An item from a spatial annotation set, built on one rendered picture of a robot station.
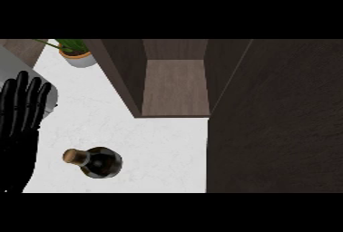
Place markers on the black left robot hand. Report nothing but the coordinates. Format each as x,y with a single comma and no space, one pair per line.
16,127

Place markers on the dark wine bottle with cork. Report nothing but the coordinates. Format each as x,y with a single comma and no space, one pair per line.
102,163

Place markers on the brown wooden cabinet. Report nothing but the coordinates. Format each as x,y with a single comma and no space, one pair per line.
174,87

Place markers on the dark brown cabinet door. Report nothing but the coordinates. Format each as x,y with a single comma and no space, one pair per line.
276,120

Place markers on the potted green plant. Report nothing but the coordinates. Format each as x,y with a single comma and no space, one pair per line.
75,54

